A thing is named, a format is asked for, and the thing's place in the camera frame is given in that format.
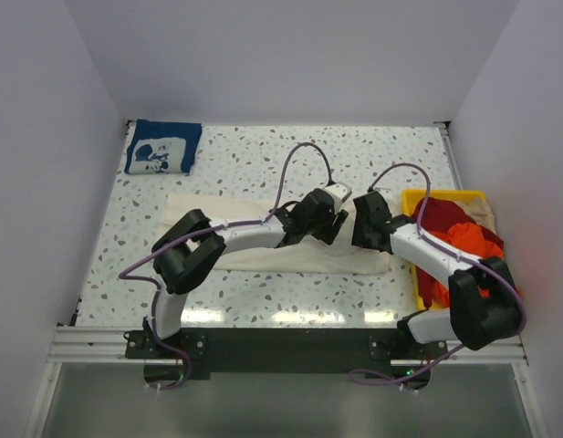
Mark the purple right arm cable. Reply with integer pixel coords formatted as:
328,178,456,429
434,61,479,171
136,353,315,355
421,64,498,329
348,162,527,388

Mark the cream white t shirt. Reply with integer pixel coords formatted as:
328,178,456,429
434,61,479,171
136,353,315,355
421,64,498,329
158,193,391,276

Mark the dark red t shirt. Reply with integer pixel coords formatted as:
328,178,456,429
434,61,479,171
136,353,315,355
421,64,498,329
417,197,476,308

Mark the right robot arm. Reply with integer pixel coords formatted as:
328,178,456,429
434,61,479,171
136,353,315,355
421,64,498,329
351,191,526,359

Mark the yellow plastic bin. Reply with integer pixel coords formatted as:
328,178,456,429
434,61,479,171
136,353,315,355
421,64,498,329
401,189,486,309

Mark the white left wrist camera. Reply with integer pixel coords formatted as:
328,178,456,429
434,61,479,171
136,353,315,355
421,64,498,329
323,182,352,213

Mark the orange t shirt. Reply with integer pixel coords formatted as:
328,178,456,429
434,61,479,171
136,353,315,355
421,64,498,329
417,223,505,308

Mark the folded blue printed t shirt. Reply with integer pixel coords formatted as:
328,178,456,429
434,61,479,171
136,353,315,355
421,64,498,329
124,119,203,174

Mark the beige t shirt in bin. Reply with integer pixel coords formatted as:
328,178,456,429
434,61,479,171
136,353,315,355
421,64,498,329
456,197,496,233

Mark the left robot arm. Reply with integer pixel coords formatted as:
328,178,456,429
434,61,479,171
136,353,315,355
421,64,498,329
145,182,351,358

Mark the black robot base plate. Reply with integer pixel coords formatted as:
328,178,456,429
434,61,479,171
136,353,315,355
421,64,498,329
123,328,447,389

